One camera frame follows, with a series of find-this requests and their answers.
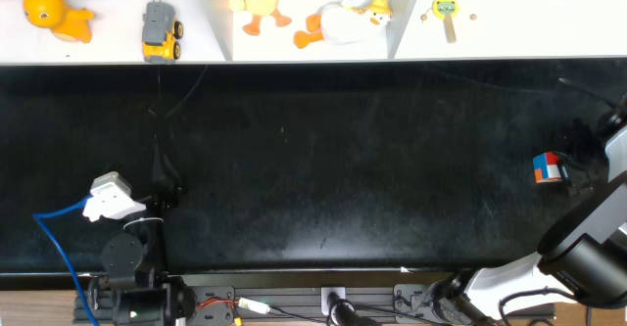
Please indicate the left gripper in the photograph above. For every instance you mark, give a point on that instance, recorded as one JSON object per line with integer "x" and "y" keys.
{"x": 157, "y": 203}

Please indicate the grey and yellow toy truck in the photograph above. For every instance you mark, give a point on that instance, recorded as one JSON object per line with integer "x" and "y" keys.
{"x": 159, "y": 30}

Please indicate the yellow rubber duck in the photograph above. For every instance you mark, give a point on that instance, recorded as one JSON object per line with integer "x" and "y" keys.
{"x": 49, "y": 13}

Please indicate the yellow rattle drum toy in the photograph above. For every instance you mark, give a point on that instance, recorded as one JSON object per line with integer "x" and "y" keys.
{"x": 446, "y": 8}

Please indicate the many-coloured puzzle cube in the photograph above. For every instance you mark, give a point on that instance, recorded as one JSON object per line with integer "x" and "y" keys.
{"x": 546, "y": 167}

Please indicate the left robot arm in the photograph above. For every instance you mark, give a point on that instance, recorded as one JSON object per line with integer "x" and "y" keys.
{"x": 121, "y": 255}

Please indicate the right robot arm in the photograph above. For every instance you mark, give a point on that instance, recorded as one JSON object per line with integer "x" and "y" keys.
{"x": 588, "y": 262}

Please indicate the yellow plush duck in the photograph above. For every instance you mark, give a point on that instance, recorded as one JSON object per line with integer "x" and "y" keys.
{"x": 259, "y": 3}

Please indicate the white plush duck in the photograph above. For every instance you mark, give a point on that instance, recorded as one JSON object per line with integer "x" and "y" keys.
{"x": 348, "y": 25}

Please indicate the white shelf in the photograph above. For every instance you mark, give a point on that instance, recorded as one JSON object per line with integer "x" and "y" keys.
{"x": 539, "y": 27}

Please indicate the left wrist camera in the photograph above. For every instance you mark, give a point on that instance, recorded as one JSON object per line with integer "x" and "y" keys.
{"x": 110, "y": 199}

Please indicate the mounting rail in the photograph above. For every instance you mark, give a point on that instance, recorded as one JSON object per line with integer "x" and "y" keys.
{"x": 303, "y": 296}

